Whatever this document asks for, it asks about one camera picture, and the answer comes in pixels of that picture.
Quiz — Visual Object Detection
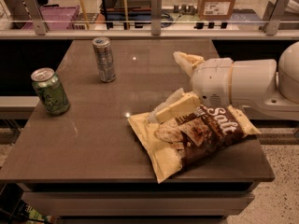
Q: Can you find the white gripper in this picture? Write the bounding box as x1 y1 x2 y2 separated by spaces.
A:
148 51 233 123

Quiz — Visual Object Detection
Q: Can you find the green soda can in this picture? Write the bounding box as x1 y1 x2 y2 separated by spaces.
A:
31 67 70 116

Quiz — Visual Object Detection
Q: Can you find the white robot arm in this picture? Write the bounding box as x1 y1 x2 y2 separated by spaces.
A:
173 43 299 121

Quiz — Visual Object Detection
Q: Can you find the silver blue energy drink can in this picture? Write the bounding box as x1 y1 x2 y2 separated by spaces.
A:
93 37 116 82

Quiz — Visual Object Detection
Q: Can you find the sea salt chips bag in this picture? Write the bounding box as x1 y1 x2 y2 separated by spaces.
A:
128 105 260 183

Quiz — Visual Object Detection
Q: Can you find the brown cardboard box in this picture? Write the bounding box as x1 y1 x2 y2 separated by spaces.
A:
197 0 235 20

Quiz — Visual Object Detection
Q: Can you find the grey table with drawers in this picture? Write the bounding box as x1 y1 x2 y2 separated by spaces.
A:
0 39 275 224

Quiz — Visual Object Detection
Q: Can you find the yellow pole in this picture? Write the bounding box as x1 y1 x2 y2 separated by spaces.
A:
79 0 90 30

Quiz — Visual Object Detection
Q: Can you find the purple plastic crate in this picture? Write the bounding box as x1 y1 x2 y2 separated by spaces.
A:
22 6 79 31

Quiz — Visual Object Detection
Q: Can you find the middle metal railing post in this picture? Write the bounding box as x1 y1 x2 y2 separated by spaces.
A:
151 0 162 35

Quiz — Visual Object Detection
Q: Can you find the metal railing post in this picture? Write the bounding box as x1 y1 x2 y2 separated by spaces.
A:
23 0 48 35
263 0 290 35
151 0 162 35

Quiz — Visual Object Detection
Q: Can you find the right metal railing post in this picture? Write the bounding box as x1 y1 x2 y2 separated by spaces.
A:
263 0 290 35

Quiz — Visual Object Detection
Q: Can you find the left metal railing post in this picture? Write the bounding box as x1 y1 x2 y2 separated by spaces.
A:
23 0 48 35

